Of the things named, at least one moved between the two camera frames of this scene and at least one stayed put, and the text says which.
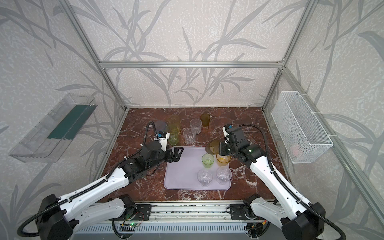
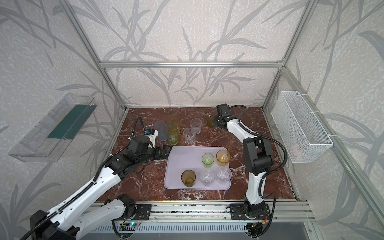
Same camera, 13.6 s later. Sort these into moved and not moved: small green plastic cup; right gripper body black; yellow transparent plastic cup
Moved: right gripper body black
Not moved: small green plastic cup; yellow transparent plastic cup
